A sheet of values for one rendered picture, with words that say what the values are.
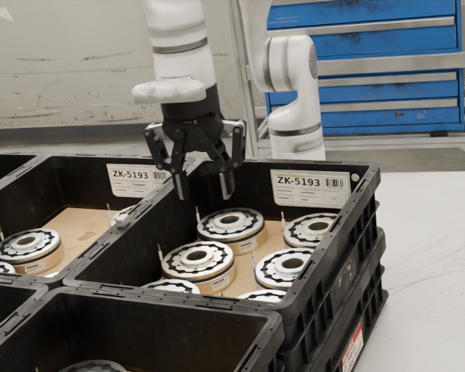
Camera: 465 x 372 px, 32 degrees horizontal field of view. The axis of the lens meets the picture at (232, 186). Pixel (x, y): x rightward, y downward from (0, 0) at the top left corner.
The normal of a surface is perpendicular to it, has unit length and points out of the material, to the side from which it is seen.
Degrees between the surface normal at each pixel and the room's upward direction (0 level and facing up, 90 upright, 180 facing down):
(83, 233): 0
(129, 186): 90
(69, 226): 0
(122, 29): 90
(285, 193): 90
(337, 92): 90
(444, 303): 0
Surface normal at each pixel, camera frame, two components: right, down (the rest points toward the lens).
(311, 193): -0.40, 0.42
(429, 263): -0.15, -0.91
